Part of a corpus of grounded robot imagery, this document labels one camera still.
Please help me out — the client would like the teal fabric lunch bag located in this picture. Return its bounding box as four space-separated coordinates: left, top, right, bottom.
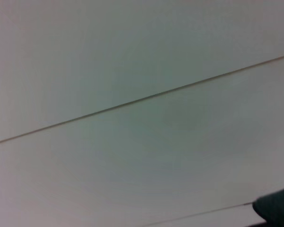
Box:
252 184 284 227

